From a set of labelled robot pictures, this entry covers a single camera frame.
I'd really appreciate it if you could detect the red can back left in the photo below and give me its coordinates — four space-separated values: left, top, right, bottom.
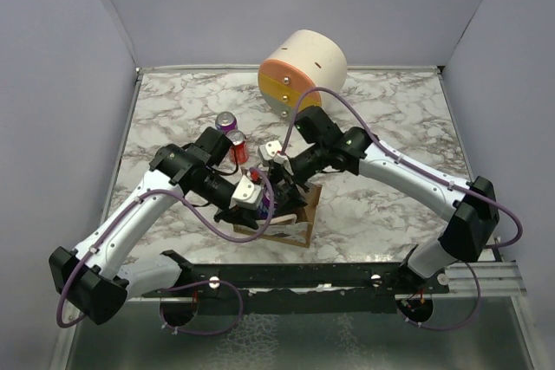
226 130 249 165

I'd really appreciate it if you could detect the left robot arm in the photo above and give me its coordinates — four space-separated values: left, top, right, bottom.
49 127 265 328

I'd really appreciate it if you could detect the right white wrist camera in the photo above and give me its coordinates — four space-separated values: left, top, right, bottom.
257 140 293 174

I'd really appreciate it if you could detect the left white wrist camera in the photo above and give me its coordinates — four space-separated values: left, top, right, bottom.
232 175 263 211

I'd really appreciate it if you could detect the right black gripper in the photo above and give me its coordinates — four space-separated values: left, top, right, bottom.
264 143 329 214

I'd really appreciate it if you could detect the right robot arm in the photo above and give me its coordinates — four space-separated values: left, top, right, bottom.
258 106 500 293

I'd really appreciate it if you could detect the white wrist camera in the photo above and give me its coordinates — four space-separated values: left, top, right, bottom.
232 175 263 211
257 140 293 174

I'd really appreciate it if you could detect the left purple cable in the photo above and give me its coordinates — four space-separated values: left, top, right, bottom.
55 166 277 328

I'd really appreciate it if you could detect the round three-drawer storage box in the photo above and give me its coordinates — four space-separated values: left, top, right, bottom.
258 29 348 121

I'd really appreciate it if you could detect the purple can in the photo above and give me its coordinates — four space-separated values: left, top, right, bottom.
215 111 238 135
257 188 271 220

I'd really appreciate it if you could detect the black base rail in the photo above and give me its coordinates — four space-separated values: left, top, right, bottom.
146 250 448 315

